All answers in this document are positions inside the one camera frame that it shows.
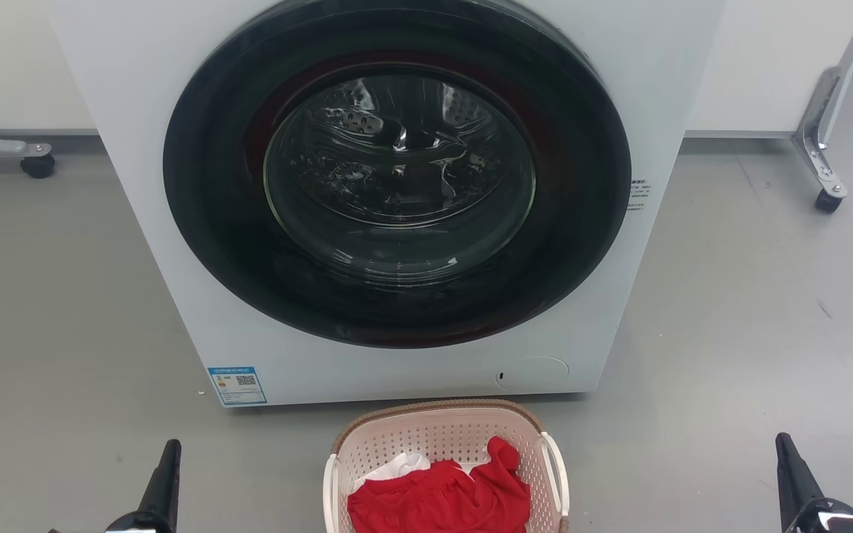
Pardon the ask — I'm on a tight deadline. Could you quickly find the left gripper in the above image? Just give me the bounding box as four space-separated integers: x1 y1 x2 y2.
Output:
104 439 182 533

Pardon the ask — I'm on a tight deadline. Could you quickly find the blue energy label sticker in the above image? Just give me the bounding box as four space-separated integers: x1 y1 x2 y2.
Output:
207 366 267 406

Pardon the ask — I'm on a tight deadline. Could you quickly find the small printed text sticker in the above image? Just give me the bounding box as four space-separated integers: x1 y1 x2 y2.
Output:
626 178 653 212

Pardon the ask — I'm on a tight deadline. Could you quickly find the round white filter cover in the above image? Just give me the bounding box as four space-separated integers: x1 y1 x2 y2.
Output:
495 357 569 392

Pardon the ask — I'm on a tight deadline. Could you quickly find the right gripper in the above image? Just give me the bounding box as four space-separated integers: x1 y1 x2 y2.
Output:
775 432 853 533

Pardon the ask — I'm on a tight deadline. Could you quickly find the black round washer door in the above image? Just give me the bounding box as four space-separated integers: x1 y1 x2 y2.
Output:
163 0 632 349

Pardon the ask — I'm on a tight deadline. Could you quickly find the beige perforated plastic laundry basket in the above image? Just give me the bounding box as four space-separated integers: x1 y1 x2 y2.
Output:
323 399 570 533

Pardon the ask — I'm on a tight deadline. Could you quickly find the white garment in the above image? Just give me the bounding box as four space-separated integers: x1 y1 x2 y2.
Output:
356 452 483 489

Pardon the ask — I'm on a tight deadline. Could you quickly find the white front-load washing machine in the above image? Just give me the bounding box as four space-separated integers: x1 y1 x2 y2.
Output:
47 0 727 408

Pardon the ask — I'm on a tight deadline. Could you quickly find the tall silver metal frame leg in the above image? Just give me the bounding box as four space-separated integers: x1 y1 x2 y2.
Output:
792 0 853 197

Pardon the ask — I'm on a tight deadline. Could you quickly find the red garment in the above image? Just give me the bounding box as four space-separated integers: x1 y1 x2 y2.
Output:
347 436 532 533

